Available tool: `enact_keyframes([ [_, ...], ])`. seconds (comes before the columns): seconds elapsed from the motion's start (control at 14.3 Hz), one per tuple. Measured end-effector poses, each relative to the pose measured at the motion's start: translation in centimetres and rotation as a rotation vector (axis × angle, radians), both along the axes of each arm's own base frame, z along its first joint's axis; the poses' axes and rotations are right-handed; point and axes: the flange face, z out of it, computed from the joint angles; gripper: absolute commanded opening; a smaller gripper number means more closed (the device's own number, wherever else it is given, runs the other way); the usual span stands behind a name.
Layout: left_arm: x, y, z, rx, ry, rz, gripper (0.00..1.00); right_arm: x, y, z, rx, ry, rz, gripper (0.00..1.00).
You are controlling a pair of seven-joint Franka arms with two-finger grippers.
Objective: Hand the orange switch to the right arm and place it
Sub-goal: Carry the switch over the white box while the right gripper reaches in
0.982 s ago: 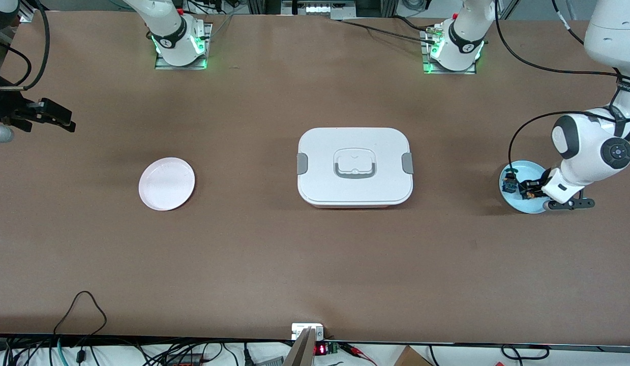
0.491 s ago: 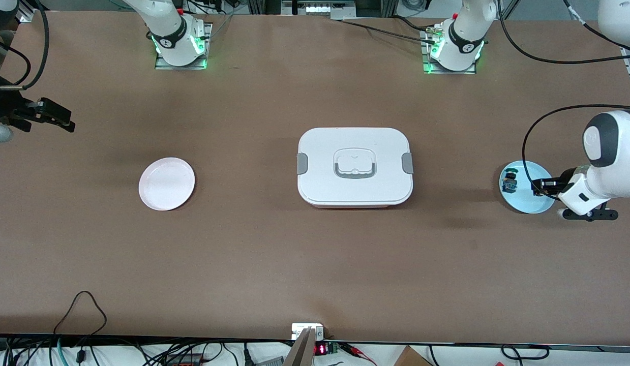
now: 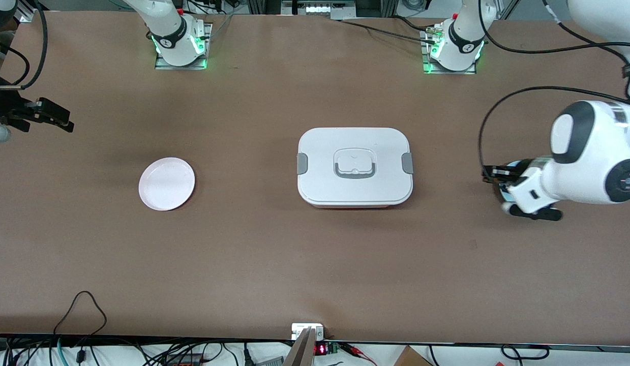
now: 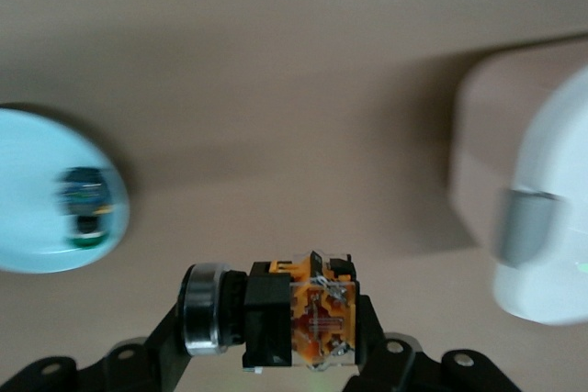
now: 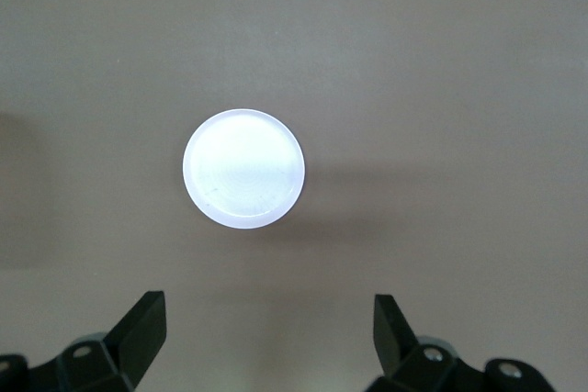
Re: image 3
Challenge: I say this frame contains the white lunch box grey latches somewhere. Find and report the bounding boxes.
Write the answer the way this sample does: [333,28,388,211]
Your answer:
[296,127,414,209]

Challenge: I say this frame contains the grey metal beam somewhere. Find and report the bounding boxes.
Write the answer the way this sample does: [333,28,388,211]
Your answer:
[283,328,317,366]

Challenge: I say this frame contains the light blue round plate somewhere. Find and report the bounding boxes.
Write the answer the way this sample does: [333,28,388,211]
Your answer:
[499,160,539,205]

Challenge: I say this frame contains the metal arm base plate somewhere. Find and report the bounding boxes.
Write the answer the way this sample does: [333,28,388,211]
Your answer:
[155,21,214,70]
[422,28,478,75]

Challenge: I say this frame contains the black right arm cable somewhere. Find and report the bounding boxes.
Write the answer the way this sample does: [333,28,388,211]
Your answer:
[0,0,48,91]

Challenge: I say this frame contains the black coiled cable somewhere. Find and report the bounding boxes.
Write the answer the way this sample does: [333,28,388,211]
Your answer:
[500,345,550,360]

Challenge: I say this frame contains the white small box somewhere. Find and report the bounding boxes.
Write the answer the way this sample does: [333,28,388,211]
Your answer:
[291,323,325,341]

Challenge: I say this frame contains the pale pink round plate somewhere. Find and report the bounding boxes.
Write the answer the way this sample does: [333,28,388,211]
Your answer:
[138,157,196,211]

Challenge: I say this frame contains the black cable across table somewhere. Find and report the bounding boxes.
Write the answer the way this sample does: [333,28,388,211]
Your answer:
[340,19,437,40]

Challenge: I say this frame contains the black orange device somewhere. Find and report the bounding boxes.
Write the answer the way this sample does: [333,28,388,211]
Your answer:
[165,354,204,366]

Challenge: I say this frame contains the metal equipment rack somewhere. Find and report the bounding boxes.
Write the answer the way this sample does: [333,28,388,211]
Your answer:
[246,0,399,21]

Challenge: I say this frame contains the aluminium profile frame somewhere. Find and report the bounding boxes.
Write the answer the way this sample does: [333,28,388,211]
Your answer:
[15,0,38,23]

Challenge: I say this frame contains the black looped thin cable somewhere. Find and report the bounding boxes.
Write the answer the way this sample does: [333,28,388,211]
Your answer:
[53,290,108,362]

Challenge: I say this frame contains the red clip lead cable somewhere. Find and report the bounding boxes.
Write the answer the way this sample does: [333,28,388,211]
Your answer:
[340,343,377,365]

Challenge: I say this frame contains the brown cardboard box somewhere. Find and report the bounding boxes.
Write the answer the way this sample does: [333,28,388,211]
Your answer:
[394,346,433,366]

